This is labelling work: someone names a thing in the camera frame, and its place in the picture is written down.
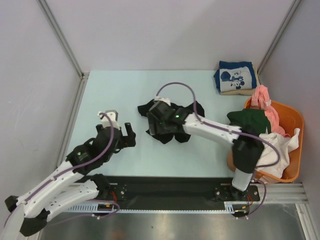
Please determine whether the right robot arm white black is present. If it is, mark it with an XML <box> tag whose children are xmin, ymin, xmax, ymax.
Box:
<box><xmin>146</xmin><ymin>100</ymin><xmax>264</xmax><ymax>201</ymax></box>

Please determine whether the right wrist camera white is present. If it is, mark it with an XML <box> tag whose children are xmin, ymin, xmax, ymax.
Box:
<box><xmin>154</xmin><ymin>96</ymin><xmax>171</xmax><ymax>106</ymax></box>

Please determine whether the orange plastic basket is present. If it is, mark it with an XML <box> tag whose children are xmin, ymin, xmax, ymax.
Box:
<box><xmin>226</xmin><ymin>96</ymin><xmax>305</xmax><ymax>184</ymax></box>

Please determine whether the slotted cable duct rail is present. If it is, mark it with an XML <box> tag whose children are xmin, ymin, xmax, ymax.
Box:
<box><xmin>51</xmin><ymin>199</ymin><xmax>250</xmax><ymax>214</ymax></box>

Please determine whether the white t-shirt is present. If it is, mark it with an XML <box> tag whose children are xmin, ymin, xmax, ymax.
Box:
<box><xmin>254</xmin><ymin>127</ymin><xmax>301</xmax><ymax>180</ymax></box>

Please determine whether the aluminium frame rail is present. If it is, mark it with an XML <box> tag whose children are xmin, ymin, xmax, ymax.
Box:
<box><xmin>257</xmin><ymin>183</ymin><xmax>308</xmax><ymax>204</ymax></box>

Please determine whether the right aluminium frame post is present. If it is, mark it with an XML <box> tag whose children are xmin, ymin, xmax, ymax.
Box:
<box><xmin>257</xmin><ymin>0</ymin><xmax>302</xmax><ymax>76</ymax></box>

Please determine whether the aluminium frame post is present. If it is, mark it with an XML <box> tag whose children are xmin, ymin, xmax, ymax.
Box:
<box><xmin>257</xmin><ymin>0</ymin><xmax>302</xmax><ymax>76</ymax></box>
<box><xmin>37</xmin><ymin>0</ymin><xmax>90</xmax><ymax>81</ymax></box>

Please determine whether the folded beige t-shirt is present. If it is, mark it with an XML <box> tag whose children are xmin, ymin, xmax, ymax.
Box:
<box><xmin>219</xmin><ymin>64</ymin><xmax>260</xmax><ymax>97</ymax></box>

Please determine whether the pink t-shirt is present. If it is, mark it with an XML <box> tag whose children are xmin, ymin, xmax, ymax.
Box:
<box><xmin>250</xmin><ymin>85</ymin><xmax>290</xmax><ymax>137</ymax></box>

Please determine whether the folded blue Mickey t-shirt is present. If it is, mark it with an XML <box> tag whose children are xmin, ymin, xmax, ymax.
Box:
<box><xmin>213</xmin><ymin>61</ymin><xmax>258</xmax><ymax>93</ymax></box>

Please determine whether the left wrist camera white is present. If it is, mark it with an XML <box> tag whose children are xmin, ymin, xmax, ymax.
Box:
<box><xmin>97</xmin><ymin>110</ymin><xmax>121</xmax><ymax>130</ymax></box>

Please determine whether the left aluminium frame post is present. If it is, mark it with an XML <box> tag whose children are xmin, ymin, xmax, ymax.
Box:
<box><xmin>37</xmin><ymin>0</ymin><xmax>90</xmax><ymax>81</ymax></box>

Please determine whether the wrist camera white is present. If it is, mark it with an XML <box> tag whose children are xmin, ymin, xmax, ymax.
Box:
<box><xmin>97</xmin><ymin>110</ymin><xmax>121</xmax><ymax>130</ymax></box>
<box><xmin>154</xmin><ymin>96</ymin><xmax>171</xmax><ymax>106</ymax></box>

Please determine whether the black t-shirt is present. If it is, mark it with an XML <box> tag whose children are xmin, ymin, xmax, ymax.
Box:
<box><xmin>137</xmin><ymin>100</ymin><xmax>194</xmax><ymax>144</ymax></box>

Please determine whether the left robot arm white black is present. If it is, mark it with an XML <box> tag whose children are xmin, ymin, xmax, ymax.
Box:
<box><xmin>5</xmin><ymin>122</ymin><xmax>136</xmax><ymax>237</ymax></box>

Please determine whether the dark green t-shirt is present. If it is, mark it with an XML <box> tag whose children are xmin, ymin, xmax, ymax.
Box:
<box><xmin>226</xmin><ymin>108</ymin><xmax>272</xmax><ymax>134</ymax></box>

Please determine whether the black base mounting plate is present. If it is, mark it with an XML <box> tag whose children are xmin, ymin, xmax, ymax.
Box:
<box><xmin>74</xmin><ymin>175</ymin><xmax>260</xmax><ymax>207</ymax></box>

